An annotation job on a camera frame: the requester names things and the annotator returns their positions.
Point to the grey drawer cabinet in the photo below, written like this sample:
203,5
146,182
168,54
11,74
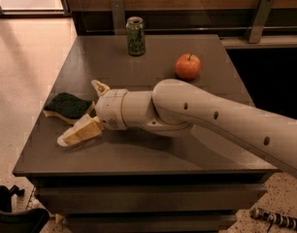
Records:
133,181

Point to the red apple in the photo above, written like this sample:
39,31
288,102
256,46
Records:
188,66

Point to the right metal bracket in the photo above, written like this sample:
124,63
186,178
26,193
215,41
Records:
254,32

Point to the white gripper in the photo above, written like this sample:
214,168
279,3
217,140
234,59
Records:
112,109

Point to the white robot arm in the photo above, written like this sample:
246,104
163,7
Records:
173,107

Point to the green soda can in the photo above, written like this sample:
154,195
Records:
135,32

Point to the left metal bracket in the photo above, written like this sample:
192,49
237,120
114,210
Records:
118,15

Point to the green and yellow sponge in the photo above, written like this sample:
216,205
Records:
68,107

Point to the metal bracket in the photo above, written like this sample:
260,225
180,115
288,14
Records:
118,15
254,32

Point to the black and white striped tool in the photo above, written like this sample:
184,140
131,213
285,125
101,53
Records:
287,222

